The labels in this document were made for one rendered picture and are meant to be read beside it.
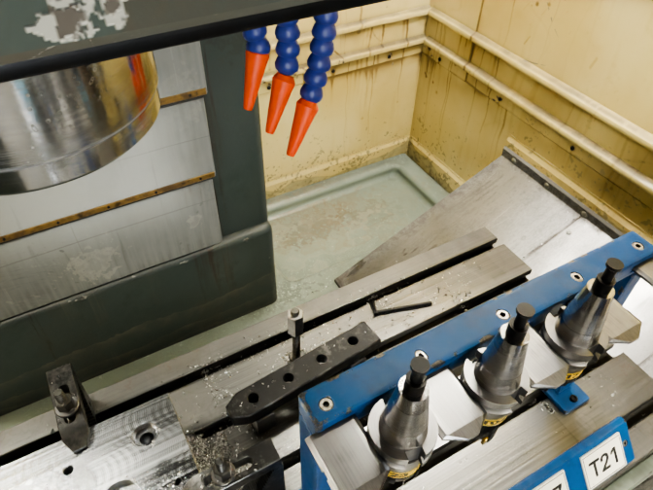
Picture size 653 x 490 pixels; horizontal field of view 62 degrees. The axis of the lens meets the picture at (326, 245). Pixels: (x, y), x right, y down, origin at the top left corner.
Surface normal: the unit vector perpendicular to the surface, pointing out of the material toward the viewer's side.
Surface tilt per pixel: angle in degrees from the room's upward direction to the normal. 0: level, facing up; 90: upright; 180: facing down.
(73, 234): 92
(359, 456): 0
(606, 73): 90
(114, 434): 0
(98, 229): 91
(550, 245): 24
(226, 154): 90
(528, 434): 0
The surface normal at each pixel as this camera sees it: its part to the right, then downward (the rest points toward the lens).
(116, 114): 0.88, 0.36
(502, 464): 0.02, -0.70
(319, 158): 0.49, 0.62
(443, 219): -0.35, -0.49
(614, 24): -0.87, 0.33
